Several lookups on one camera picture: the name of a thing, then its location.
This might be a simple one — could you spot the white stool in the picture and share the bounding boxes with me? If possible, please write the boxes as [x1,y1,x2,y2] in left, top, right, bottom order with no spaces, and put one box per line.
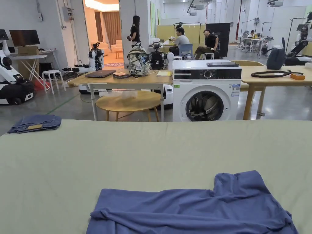
[42,70,66,95]

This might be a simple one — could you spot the round wooden low table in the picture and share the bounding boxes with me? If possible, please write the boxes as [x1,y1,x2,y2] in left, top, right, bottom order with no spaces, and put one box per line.
[95,91,161,122]

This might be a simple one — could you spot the black banner stand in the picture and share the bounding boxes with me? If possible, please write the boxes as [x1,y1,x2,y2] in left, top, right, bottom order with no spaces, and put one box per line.
[205,23,231,59]

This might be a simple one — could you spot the white ironing board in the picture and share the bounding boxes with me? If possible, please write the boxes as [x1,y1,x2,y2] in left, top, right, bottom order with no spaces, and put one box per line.
[10,55,51,90]

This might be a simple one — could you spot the desk with black monitor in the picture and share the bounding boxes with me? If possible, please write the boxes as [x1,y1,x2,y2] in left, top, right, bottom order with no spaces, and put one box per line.
[8,29,59,73]

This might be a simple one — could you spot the white robot with black arms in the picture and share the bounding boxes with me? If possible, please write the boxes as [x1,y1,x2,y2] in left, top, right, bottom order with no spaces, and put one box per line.
[62,42,105,74]

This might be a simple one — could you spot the white robot behind table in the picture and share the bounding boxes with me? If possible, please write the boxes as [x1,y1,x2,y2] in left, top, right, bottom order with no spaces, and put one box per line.
[147,41,183,110]

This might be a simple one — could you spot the long wooden table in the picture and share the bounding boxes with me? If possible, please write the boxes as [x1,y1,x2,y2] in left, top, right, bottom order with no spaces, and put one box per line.
[230,47,312,120]

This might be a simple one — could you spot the white robot with black base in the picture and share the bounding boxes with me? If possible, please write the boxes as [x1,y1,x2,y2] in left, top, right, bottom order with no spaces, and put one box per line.
[0,29,35,106]

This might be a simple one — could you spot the white washing machine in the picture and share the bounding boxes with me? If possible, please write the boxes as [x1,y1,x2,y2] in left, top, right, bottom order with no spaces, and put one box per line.
[172,59,242,122]

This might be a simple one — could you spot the bed with pale green sheet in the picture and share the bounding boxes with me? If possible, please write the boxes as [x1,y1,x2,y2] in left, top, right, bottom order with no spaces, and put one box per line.
[0,119,312,234]

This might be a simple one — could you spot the folded blue jeans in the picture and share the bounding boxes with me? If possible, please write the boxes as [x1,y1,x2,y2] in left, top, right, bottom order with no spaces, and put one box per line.
[7,115,62,134]

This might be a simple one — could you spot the black and white robot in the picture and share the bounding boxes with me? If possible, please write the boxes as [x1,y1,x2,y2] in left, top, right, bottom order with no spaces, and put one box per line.
[261,18,312,65]

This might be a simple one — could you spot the blue shirt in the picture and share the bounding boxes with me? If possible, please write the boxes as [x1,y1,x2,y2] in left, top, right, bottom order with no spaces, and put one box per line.
[86,170,299,234]

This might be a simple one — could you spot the wooden table with backpack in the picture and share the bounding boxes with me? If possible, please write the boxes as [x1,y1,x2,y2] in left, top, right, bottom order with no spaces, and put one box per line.
[67,45,174,122]

